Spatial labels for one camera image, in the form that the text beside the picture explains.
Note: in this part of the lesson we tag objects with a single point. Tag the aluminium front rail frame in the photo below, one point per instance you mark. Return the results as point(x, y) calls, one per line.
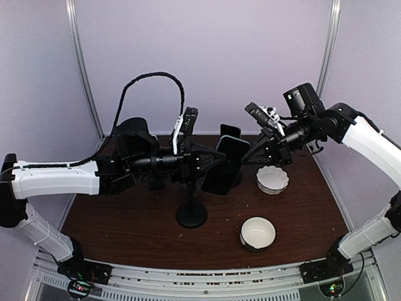
point(282, 282)

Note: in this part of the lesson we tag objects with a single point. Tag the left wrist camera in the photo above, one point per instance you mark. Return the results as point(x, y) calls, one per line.
point(184, 125)

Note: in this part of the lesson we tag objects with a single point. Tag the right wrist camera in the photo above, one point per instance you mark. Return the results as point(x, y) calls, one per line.
point(266, 117)

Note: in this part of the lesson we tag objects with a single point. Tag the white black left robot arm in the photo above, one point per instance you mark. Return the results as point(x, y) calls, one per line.
point(137, 153)

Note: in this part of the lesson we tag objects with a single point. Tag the black folding phone stand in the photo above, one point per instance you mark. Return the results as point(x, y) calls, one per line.
point(156, 183)

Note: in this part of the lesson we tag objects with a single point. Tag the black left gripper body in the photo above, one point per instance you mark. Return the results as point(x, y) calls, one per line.
point(186, 165)

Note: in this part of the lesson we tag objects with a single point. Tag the white round bowl black rim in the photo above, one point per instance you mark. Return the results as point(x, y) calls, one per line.
point(257, 234)

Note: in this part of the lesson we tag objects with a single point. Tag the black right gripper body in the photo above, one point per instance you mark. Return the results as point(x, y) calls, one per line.
point(281, 147)

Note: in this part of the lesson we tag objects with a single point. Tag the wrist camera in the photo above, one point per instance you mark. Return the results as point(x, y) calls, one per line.
point(184, 125)
point(266, 117)

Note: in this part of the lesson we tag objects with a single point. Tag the dark smartphone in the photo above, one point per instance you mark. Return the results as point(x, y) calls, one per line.
point(219, 179)

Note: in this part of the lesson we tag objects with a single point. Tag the silver smartphone black screen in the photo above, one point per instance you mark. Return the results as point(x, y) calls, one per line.
point(230, 130)

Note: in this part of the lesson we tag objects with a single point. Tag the black gooseneck phone stand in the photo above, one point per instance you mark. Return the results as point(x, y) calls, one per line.
point(191, 214)

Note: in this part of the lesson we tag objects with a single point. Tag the white scalloped dish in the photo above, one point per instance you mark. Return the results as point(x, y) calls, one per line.
point(272, 180)

